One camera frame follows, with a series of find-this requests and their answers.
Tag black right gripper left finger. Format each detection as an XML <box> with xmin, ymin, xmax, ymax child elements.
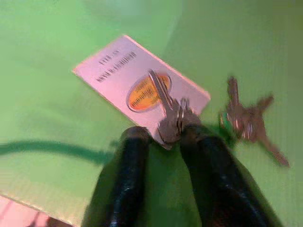
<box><xmin>81</xmin><ymin>126</ymin><xmax>152</xmax><ymax>227</ymax></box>

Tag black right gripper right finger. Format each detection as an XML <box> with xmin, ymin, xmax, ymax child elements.
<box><xmin>179</xmin><ymin>113</ymin><xmax>285</xmax><ymax>227</ymax></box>

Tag white card with orange logo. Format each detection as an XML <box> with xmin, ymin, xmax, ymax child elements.
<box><xmin>71</xmin><ymin>34</ymin><xmax>212</xmax><ymax>151</ymax></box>

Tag silver keys with green tag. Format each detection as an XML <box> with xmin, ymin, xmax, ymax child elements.
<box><xmin>219</xmin><ymin>76</ymin><xmax>291</xmax><ymax>168</ymax></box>

